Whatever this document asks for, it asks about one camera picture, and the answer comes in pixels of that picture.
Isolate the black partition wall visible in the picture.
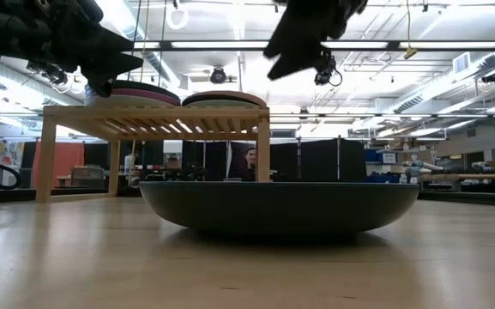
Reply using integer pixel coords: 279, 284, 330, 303
83, 139, 368, 184

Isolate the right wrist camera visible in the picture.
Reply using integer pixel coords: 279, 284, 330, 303
314, 58, 338, 86

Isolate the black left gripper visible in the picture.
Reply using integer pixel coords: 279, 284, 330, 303
23, 0, 145, 99

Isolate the long wooden table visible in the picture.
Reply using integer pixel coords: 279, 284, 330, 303
418, 171, 495, 184

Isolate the black ceiling light rail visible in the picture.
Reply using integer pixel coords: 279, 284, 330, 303
133, 39, 495, 52

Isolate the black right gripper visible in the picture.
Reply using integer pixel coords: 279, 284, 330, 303
263, 0, 369, 82

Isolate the blue storage bin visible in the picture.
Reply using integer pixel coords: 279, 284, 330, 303
365, 150, 398, 165

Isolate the pink plate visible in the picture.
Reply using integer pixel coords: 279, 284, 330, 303
181, 89, 269, 108

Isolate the black ceiling spotlight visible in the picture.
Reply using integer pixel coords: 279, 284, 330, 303
208, 66, 227, 85

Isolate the black stage light cluster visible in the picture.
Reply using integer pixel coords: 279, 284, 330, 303
26, 59, 69, 86

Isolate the black metal table frame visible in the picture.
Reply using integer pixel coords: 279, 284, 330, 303
0, 186, 495, 208

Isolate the red partition panel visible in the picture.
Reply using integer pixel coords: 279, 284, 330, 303
32, 141, 86, 190

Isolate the light blue plate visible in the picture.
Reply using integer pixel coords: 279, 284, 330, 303
84, 85, 175, 108

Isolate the dark teal plate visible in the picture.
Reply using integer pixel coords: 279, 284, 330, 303
138, 179, 421, 238

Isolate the wooden slatted shelf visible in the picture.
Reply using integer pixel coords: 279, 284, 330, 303
35, 105, 271, 203

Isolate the yellow hanging cable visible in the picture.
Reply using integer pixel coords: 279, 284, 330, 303
403, 0, 419, 60

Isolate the grey crate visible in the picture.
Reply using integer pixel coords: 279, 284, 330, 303
69, 166, 106, 188

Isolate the person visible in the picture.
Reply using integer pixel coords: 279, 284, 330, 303
240, 146, 258, 181

